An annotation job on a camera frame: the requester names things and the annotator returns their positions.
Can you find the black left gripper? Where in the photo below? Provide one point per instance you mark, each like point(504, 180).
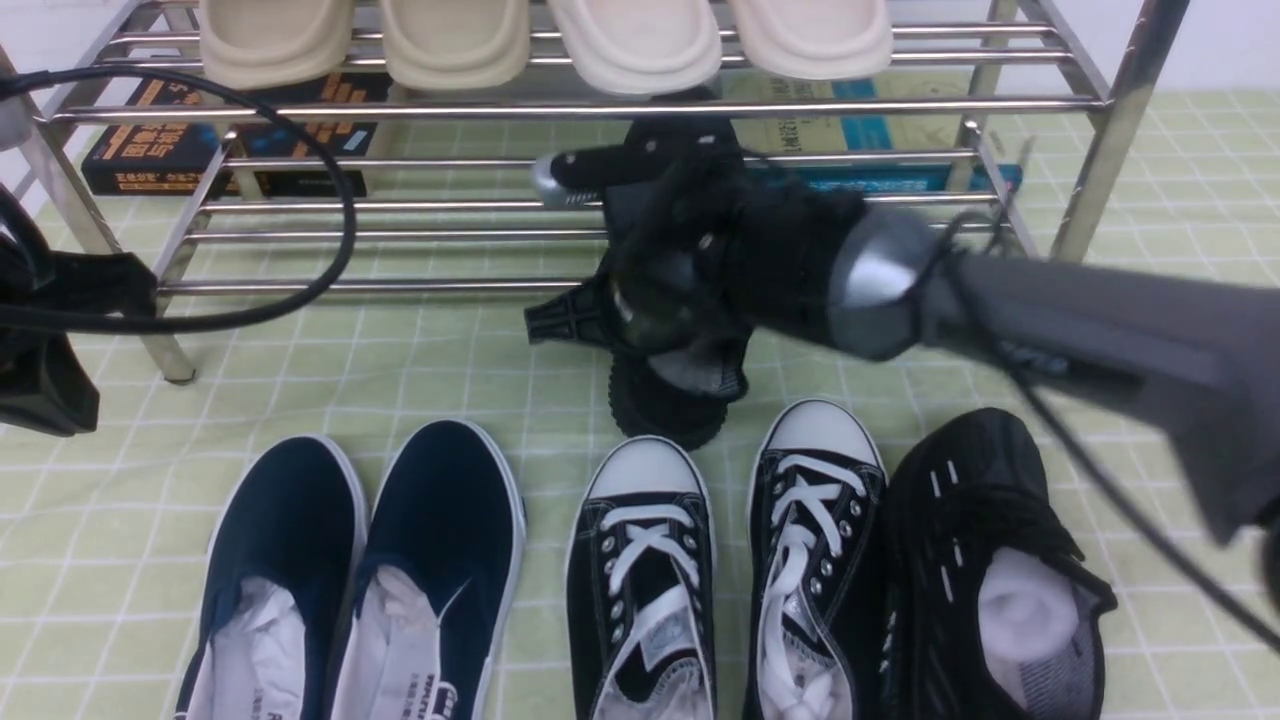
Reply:
point(43, 385)

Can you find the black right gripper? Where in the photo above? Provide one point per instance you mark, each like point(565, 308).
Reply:
point(714, 253)

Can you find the black mesh sneaker M tag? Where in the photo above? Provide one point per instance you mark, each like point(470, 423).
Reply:
point(684, 395)

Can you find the black mesh sneaker white stuffing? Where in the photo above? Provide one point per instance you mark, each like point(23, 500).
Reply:
point(996, 615)

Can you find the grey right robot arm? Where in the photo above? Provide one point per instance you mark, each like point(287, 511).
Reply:
point(1194, 358)

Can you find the steel shoe rack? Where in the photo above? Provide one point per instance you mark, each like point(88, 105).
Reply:
point(1025, 60)

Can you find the left navy slip-on shoe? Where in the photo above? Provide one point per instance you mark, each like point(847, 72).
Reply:
point(276, 589)

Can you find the navy slip-on shoe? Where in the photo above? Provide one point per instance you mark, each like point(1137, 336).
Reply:
point(433, 588)
point(276, 589)

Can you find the right navy slip-on shoe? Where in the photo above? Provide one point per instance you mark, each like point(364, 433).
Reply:
point(433, 588)

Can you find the cream slipper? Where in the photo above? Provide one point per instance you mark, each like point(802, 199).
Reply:
point(815, 40)
point(640, 48)

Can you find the beige slipper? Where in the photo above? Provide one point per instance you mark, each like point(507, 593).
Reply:
point(265, 44)
point(455, 45)

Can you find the black orange book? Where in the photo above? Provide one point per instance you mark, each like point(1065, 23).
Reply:
point(170, 159)

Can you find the cream slipper far right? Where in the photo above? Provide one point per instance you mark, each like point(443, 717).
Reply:
point(815, 40)

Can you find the left black canvas lace sneaker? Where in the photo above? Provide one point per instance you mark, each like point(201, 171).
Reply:
point(639, 578)

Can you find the black canvas lace sneaker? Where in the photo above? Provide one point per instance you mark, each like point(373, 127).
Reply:
point(820, 610)
point(639, 578)

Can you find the right black canvas lace sneaker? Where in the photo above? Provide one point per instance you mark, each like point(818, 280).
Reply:
point(820, 610)

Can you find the tan blue book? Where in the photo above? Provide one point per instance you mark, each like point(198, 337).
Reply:
point(874, 153)

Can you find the beige slipper far left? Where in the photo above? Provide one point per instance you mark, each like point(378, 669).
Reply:
point(265, 44)

